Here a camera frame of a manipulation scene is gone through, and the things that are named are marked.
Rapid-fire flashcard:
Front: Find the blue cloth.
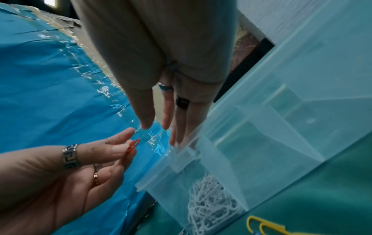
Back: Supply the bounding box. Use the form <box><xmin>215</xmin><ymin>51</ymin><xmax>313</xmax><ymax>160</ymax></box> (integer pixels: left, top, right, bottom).
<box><xmin>0</xmin><ymin>3</ymin><xmax>172</xmax><ymax>235</ymax></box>

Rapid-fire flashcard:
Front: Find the clear plastic storage box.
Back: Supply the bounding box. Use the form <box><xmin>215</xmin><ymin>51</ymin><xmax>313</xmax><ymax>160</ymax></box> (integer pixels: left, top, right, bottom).
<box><xmin>135</xmin><ymin>0</ymin><xmax>372</xmax><ymax>235</ymax></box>

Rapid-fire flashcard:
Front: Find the red paper clip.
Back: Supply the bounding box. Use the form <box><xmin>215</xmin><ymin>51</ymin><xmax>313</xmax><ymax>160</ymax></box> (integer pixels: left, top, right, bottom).
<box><xmin>123</xmin><ymin>138</ymin><xmax>141</xmax><ymax>159</ymax></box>

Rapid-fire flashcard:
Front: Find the pile of white paper clips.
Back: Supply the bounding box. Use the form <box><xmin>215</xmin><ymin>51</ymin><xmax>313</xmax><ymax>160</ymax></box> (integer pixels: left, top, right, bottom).
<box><xmin>187</xmin><ymin>171</ymin><xmax>248</xmax><ymax>235</ymax></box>

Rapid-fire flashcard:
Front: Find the person's left hand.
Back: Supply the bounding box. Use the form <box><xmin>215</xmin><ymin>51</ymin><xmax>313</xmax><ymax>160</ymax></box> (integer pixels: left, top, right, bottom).
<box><xmin>0</xmin><ymin>127</ymin><xmax>138</xmax><ymax>235</ymax></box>

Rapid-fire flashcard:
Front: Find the yellow paper clip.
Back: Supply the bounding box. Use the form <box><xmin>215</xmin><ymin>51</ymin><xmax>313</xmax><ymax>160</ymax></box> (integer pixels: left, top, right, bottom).
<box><xmin>246</xmin><ymin>215</ymin><xmax>287</xmax><ymax>235</ymax></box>
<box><xmin>259</xmin><ymin>222</ymin><xmax>300</xmax><ymax>235</ymax></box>

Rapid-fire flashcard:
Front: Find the person's right hand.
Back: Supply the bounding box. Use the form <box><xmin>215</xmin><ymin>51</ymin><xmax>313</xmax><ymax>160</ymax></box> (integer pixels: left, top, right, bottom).
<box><xmin>71</xmin><ymin>0</ymin><xmax>239</xmax><ymax>146</ymax></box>

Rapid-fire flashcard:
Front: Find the black ring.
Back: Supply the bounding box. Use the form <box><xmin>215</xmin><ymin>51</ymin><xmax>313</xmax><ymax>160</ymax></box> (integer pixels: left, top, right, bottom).
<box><xmin>175</xmin><ymin>95</ymin><xmax>191</xmax><ymax>108</ymax></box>

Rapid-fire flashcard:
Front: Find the clear tape strip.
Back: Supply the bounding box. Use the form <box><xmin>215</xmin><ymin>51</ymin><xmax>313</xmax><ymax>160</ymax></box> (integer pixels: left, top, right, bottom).
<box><xmin>28</xmin><ymin>4</ymin><xmax>172</xmax><ymax>159</ymax></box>

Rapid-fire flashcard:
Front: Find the thin gold ring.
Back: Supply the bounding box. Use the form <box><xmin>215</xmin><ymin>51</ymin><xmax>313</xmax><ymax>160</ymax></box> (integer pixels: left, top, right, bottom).
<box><xmin>92</xmin><ymin>163</ymin><xmax>101</xmax><ymax>186</ymax></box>

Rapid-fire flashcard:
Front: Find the silver patterned ring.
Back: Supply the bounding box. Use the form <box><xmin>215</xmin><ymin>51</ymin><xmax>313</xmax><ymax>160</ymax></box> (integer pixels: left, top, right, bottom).
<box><xmin>62</xmin><ymin>144</ymin><xmax>81</xmax><ymax>170</ymax></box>

